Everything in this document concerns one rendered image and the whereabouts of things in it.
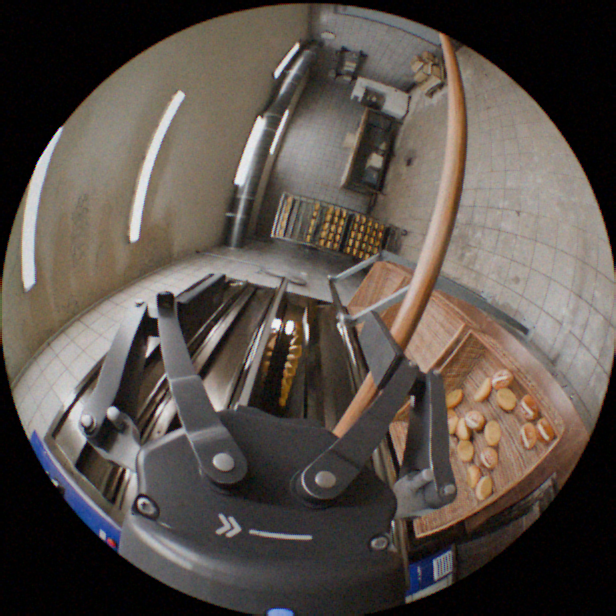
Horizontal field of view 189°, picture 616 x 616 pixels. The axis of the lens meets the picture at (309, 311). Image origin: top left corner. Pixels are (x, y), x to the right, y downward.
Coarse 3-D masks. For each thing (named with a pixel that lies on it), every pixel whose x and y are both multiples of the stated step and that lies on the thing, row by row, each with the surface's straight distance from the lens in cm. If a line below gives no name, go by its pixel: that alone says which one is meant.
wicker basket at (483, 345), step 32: (480, 352) 91; (448, 384) 90; (480, 384) 90; (512, 384) 82; (512, 416) 81; (544, 416) 77; (480, 448) 88; (512, 448) 82; (544, 448) 78; (512, 480) 83; (448, 512) 82
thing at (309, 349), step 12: (312, 300) 181; (312, 312) 158; (312, 324) 141; (312, 336) 127; (312, 348) 117; (312, 360) 108; (312, 372) 100; (312, 384) 94; (312, 396) 89; (312, 408) 84
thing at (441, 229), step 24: (456, 72) 47; (456, 96) 39; (456, 120) 34; (456, 144) 31; (456, 168) 28; (456, 192) 27; (456, 216) 27; (432, 240) 25; (432, 264) 25; (432, 288) 26; (408, 312) 26; (408, 336) 27; (360, 408) 33; (336, 432) 39
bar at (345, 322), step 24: (360, 264) 111; (408, 264) 119; (408, 288) 68; (456, 288) 78; (336, 312) 72; (360, 312) 67; (504, 312) 107; (528, 336) 144; (360, 360) 49; (360, 384) 42; (384, 456) 33; (384, 480) 31; (408, 576) 32
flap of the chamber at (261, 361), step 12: (276, 300) 124; (276, 312) 111; (276, 324) 118; (264, 336) 88; (276, 336) 126; (264, 348) 82; (264, 360) 85; (252, 372) 70; (252, 384) 66; (264, 384) 94; (252, 396) 67
